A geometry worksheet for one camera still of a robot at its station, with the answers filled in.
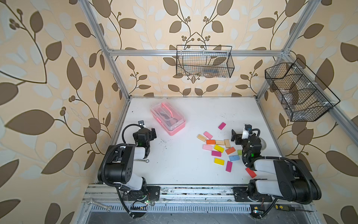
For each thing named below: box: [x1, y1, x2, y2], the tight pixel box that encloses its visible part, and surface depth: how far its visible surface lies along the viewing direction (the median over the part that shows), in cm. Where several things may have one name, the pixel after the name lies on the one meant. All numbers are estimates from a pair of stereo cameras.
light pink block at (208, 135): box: [203, 131, 214, 140], surface depth 99 cm
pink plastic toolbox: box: [150, 101, 186, 136], surface depth 98 cm
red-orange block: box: [225, 146, 236, 155], surface depth 93 cm
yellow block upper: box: [213, 144, 225, 154], surface depth 93 cm
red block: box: [245, 167, 257, 179], surface depth 82 cm
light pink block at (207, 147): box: [202, 144, 214, 151], surface depth 95 cm
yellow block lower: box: [213, 157, 225, 166], surface depth 88 cm
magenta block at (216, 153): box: [211, 150, 222, 158], surface depth 91 cm
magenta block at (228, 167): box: [225, 160, 233, 173], surface depth 85 cm
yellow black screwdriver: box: [275, 203, 314, 212], surface depth 70 cm
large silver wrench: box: [86, 197, 113, 212], surface depth 73 cm
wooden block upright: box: [223, 139, 231, 149], surface depth 95 cm
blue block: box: [228, 154, 241, 161], surface depth 88 cm
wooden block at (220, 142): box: [215, 140, 226, 146], surface depth 95 cm
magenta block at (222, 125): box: [218, 121, 227, 131], surface depth 104 cm
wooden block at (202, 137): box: [196, 133, 207, 142], surface depth 98 cm
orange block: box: [206, 139, 216, 145], surface depth 96 cm
